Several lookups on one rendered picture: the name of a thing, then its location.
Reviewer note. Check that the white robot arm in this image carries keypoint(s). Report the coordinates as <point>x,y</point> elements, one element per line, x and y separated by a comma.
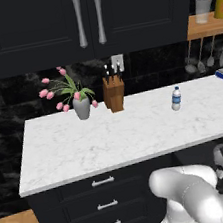
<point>193,195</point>

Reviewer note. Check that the grey vase with pink tulips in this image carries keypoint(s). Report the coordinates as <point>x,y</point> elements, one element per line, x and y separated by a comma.
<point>82,107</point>

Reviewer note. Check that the white wall socket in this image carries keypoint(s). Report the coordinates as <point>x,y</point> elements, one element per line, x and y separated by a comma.
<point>117,62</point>

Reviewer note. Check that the dark cupboard door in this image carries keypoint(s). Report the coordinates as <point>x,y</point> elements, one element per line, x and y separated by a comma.
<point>30,28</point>
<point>142,11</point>

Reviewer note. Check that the wooden shelf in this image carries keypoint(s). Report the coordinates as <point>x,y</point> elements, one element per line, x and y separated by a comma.
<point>206,28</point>

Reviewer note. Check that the yellow container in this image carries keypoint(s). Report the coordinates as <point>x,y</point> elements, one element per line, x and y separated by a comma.
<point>219,6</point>

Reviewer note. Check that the wooden knife block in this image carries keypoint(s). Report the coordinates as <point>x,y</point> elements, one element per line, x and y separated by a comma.
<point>114,94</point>

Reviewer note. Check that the hanging grey ladle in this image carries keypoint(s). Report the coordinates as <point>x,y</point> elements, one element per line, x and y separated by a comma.
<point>189,61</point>
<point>200,59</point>

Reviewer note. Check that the clear water bottle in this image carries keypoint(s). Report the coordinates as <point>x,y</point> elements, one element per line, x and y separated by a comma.
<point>176,99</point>

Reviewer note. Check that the hanging grey spoon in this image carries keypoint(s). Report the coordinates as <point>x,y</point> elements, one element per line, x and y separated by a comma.
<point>222,53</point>
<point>211,54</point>

